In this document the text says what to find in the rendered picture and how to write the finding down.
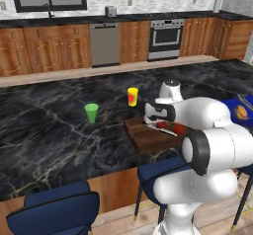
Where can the black hob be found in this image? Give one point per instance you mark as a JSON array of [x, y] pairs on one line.
[[164, 15]]

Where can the brown wooden tray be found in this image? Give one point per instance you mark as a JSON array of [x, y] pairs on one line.
[[150, 140]]

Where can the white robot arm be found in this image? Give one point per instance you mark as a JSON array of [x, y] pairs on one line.
[[210, 140]]

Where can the green cup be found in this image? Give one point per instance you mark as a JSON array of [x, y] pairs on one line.
[[92, 111]]

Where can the wooden base cupboards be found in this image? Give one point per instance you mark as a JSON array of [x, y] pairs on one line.
[[46, 49], [217, 38], [135, 42]]

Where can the blue tray with print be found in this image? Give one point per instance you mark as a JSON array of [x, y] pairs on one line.
[[234, 112]]

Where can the dark sink tap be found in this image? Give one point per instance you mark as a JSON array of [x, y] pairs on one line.
[[50, 11]]

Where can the white paper towel roll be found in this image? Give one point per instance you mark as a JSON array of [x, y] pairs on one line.
[[217, 5]]

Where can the silver toaster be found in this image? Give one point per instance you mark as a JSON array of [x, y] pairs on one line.
[[110, 11]]

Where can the grey dishwasher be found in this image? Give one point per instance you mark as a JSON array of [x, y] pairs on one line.
[[104, 44]]

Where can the yellow cup with red print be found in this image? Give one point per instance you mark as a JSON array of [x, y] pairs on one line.
[[132, 96]]

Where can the silver oven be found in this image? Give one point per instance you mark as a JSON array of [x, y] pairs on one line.
[[165, 39]]

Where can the grey wall socket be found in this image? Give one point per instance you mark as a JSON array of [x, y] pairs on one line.
[[194, 0], [130, 1], [3, 5]]

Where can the blue bar stool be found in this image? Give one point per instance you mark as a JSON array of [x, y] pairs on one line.
[[56, 209], [161, 171], [244, 193]]

